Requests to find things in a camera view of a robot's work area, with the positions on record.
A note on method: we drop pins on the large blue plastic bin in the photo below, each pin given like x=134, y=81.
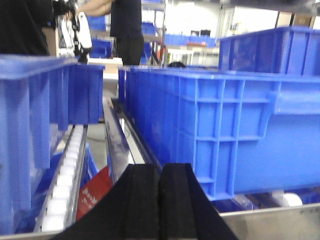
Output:
x=241, y=132

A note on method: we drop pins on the person in black clothes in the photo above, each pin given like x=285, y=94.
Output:
x=125, y=26

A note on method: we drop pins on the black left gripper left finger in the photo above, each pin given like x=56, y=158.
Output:
x=129, y=211

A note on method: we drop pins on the black shelf divider rail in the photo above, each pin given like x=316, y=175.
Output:
x=124, y=144

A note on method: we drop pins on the left blue bin on rollers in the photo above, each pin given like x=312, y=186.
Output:
x=40, y=96

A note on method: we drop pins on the white roller track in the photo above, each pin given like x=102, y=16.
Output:
x=59, y=208

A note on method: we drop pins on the stainless steel shelf rail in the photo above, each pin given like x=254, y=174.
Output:
x=275, y=223

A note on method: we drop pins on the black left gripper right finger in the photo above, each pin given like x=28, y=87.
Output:
x=185, y=212

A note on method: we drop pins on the rear blue bin at right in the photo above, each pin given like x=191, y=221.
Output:
x=293, y=50

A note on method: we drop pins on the lower left blue bin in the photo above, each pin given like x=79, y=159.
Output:
x=89, y=169

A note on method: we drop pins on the red label card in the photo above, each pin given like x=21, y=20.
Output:
x=93, y=191

